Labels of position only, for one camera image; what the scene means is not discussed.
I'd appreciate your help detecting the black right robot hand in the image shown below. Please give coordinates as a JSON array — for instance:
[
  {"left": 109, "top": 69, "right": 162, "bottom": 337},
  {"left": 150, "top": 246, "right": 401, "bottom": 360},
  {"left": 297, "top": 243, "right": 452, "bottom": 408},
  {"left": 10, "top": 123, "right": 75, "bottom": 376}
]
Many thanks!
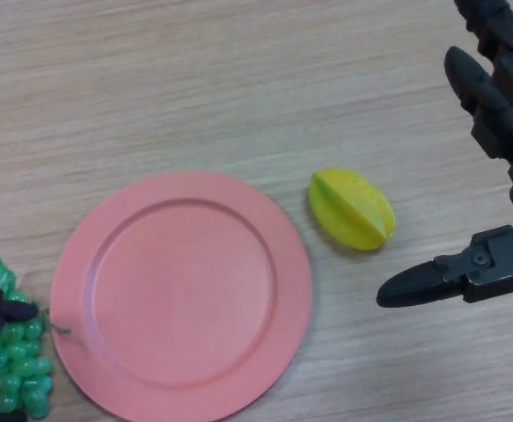
[{"left": 377, "top": 0, "right": 513, "bottom": 309}]

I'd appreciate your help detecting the green plastic grape bunch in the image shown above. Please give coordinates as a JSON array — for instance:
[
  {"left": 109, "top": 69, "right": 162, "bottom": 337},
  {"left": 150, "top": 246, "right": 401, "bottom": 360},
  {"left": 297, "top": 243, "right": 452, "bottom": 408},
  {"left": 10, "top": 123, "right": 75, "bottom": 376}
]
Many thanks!
[{"left": 0, "top": 253, "right": 71, "bottom": 419}]

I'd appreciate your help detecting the pink round plate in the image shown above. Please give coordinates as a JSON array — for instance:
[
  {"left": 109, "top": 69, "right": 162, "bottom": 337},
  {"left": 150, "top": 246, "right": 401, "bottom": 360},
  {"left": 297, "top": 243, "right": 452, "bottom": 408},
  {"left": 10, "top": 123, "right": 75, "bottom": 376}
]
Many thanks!
[{"left": 48, "top": 170, "right": 313, "bottom": 422}]

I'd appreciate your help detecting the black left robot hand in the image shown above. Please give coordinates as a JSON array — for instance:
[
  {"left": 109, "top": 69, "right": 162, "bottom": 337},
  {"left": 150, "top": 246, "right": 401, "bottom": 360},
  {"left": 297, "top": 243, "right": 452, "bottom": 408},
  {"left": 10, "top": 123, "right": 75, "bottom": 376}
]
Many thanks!
[{"left": 0, "top": 289, "right": 40, "bottom": 422}]

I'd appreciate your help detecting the yellow green starfruit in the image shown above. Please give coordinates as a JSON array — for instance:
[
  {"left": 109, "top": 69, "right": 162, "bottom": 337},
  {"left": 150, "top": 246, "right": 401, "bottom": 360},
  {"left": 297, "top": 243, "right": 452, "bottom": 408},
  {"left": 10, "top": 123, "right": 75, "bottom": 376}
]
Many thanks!
[{"left": 307, "top": 165, "right": 397, "bottom": 251}]

